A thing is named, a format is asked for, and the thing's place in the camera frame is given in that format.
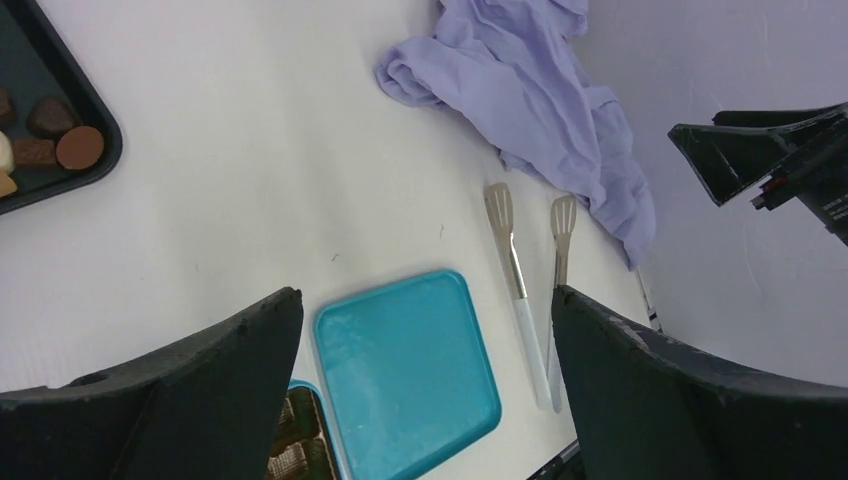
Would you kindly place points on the black chocolate tray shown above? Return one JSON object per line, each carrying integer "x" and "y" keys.
{"x": 36, "y": 63}

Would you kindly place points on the lavender crumpled cloth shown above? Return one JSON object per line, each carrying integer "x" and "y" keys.
{"x": 508, "y": 67}

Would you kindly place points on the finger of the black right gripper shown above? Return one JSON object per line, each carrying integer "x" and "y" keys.
{"x": 741, "y": 147}

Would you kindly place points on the teal chocolate box with dividers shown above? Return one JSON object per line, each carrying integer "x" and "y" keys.
{"x": 303, "y": 447}

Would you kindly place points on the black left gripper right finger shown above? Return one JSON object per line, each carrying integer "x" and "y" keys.
{"x": 647, "y": 406}

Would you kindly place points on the round milk chocolate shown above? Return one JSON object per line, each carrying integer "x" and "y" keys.
{"x": 80, "y": 148}

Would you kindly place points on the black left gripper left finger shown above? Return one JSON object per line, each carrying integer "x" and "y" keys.
{"x": 204, "y": 407}

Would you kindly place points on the teal box lid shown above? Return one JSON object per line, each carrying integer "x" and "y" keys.
{"x": 407, "y": 374}

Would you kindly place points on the steel tongs white handle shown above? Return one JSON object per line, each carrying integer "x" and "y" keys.
{"x": 543, "y": 363}

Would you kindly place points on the dark triangular chocolate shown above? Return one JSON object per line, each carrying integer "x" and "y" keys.
{"x": 51, "y": 118}

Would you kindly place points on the brown rectangular chocolate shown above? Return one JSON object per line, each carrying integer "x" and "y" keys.
{"x": 34, "y": 153}

